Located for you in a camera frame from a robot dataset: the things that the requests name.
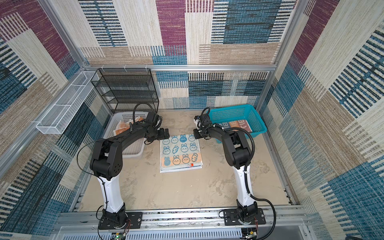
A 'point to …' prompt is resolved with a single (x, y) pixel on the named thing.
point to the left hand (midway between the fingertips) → (163, 134)
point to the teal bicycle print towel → (180, 152)
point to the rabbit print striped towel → (242, 124)
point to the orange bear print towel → (124, 125)
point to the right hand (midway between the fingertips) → (196, 135)
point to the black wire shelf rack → (122, 88)
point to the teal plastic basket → (241, 112)
